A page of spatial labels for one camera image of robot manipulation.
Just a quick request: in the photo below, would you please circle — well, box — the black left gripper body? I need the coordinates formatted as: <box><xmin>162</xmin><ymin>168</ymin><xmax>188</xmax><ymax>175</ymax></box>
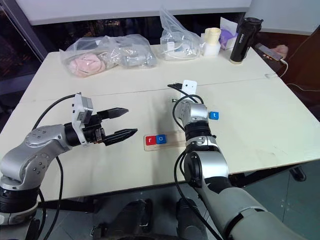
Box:
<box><xmin>83</xmin><ymin>112</ymin><xmax>107</xmax><ymax>147</ymax></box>

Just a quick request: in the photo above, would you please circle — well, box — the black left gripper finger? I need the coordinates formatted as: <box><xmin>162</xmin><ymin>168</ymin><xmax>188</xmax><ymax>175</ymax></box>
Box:
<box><xmin>104</xmin><ymin>128</ymin><xmax>139</xmax><ymax>147</ymax></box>
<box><xmin>96</xmin><ymin>107</ymin><xmax>130</xmax><ymax>120</ymax></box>

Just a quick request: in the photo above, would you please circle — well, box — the smartphone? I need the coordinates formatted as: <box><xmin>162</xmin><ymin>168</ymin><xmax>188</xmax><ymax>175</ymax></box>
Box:
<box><xmin>254</xmin><ymin>42</ymin><xmax>285</xmax><ymax>62</ymax></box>

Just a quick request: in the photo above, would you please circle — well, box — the wooden letter tray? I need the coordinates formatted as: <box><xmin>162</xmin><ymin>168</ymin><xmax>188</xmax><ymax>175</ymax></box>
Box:
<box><xmin>143</xmin><ymin>131</ymin><xmax>187</xmax><ymax>152</ymax></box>

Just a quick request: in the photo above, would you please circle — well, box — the person's bare hand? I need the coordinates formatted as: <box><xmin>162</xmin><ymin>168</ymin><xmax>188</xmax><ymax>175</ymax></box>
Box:
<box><xmin>273</xmin><ymin>44</ymin><xmax>290</xmax><ymax>61</ymax></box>

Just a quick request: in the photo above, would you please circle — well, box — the pink soft item in bag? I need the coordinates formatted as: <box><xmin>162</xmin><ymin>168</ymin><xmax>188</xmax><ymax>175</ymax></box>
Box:
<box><xmin>69</xmin><ymin>55</ymin><xmax>107</xmax><ymax>75</ymax></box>

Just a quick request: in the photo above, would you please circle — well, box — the large clear plastic bag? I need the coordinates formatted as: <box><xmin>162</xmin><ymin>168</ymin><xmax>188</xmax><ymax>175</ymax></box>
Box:
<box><xmin>59</xmin><ymin>35</ymin><xmax>158</xmax><ymax>78</ymax></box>

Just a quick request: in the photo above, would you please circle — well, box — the dark rounded shape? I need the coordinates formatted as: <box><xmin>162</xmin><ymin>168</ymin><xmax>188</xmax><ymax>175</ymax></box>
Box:
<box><xmin>98</xmin><ymin>198</ymin><xmax>153</xmax><ymax>240</ymax></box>
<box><xmin>176</xmin><ymin>197</ymin><xmax>210</xmax><ymax>240</ymax></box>

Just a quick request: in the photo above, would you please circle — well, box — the tall clear plastic bag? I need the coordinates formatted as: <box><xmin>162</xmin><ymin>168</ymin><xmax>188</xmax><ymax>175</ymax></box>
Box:
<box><xmin>159</xmin><ymin>7</ymin><xmax>203</xmax><ymax>61</ymax></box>

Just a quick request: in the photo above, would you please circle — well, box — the white foam block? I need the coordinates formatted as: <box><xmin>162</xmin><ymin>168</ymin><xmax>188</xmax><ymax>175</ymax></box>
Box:
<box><xmin>202</xmin><ymin>41</ymin><xmax>221</xmax><ymax>58</ymax></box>

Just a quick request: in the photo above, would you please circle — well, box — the cream tape roll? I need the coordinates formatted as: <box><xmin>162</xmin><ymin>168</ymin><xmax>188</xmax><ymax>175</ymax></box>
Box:
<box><xmin>204</xmin><ymin>27</ymin><xmax>222</xmax><ymax>46</ymax></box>

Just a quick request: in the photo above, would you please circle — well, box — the white purple tissue pack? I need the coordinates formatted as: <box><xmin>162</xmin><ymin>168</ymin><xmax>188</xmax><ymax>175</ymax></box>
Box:
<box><xmin>219</xmin><ymin>16</ymin><xmax>240</xmax><ymax>50</ymax></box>

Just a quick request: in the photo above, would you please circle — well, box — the black thermos bottle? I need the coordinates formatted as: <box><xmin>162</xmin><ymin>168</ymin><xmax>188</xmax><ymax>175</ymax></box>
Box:
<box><xmin>229</xmin><ymin>17</ymin><xmax>265</xmax><ymax>66</ymax></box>

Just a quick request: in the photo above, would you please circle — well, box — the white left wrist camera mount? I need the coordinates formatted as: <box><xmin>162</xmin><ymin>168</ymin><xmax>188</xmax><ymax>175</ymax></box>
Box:
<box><xmin>71</xmin><ymin>92</ymin><xmax>94</xmax><ymax>147</ymax></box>

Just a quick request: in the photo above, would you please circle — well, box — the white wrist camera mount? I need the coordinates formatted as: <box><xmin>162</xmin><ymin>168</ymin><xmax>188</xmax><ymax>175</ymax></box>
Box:
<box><xmin>181</xmin><ymin>79</ymin><xmax>198</xmax><ymax>95</ymax></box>
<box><xmin>71</xmin><ymin>92</ymin><xmax>94</xmax><ymax>147</ymax></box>

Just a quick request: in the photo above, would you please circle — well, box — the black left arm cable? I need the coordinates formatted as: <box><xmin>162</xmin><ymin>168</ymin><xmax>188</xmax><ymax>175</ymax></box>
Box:
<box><xmin>31</xmin><ymin>93</ymin><xmax>77</xmax><ymax>240</ymax></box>

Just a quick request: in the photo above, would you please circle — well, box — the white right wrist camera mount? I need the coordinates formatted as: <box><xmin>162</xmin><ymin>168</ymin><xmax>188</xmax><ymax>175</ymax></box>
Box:
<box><xmin>181</xmin><ymin>79</ymin><xmax>198</xmax><ymax>95</ymax></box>

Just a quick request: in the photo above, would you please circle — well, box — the dark metal window post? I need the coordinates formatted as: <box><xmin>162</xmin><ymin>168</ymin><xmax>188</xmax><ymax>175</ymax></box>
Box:
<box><xmin>0</xmin><ymin>0</ymin><xmax>50</xmax><ymax>63</ymax></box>

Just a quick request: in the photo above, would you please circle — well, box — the white charging cable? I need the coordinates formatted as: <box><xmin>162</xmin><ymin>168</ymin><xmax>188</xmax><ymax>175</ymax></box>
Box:
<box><xmin>264</xmin><ymin>58</ymin><xmax>290</xmax><ymax>79</ymax></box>

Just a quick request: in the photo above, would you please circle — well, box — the black table frame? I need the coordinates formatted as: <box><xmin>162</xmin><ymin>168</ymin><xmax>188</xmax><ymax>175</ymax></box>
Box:
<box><xmin>228</xmin><ymin>164</ymin><xmax>307</xmax><ymax>189</ymax></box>

